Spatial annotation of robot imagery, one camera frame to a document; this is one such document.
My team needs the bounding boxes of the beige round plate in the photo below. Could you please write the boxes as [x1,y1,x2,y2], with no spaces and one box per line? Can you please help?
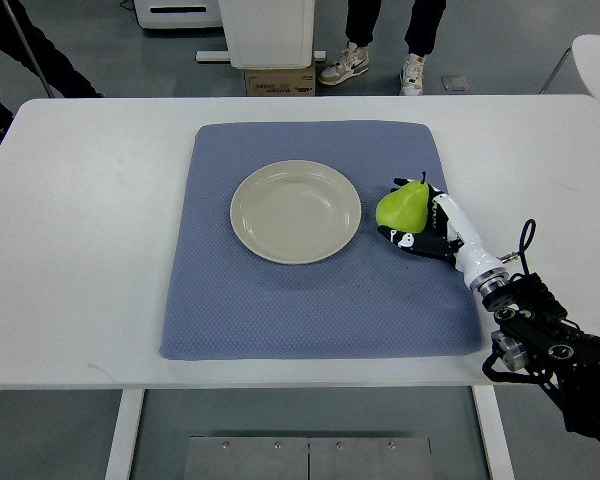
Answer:
[230,160,362,265]

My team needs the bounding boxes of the standing person black trousers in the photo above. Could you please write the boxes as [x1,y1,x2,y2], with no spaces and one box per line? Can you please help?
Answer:
[345,0,447,56]

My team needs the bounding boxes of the white cabinet on stand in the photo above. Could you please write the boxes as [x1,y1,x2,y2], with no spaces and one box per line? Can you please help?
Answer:
[196,0,326,70]

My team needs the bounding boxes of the brown cardboard box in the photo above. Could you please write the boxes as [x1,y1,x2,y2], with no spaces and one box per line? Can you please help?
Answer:
[244,62,316,97]

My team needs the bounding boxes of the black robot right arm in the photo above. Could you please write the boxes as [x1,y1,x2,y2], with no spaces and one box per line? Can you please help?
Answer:
[480,219,600,441]

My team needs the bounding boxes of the white table frame legs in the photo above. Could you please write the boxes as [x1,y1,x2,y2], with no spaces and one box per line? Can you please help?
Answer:
[104,385,515,479]

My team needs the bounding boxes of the beige sneaker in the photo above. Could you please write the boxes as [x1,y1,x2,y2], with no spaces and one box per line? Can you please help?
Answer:
[318,42,369,86]
[399,54,425,96]

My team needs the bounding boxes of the green pear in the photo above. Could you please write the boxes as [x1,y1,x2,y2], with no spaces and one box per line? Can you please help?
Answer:
[375,171,429,233]

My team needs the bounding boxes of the left beige sneaker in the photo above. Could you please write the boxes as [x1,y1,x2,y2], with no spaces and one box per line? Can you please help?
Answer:
[318,42,369,86]

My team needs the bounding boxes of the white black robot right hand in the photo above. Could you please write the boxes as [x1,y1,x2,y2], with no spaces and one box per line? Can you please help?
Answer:
[377,177,508,295]

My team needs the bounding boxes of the grey floor plate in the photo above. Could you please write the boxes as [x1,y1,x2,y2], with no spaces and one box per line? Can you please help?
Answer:
[441,75,469,92]

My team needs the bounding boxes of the right beige sneaker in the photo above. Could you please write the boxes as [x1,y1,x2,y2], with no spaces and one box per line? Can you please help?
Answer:
[399,54,425,96]

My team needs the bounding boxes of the person in black clothes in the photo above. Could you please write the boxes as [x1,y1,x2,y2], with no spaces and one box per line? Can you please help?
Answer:
[0,1,103,145]

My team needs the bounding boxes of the white appliance with slot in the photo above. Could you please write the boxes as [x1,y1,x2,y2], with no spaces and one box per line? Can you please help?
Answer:
[133,0,222,29]

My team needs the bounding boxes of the blue textured place mat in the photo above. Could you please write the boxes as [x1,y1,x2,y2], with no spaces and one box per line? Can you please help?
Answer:
[160,120,483,360]

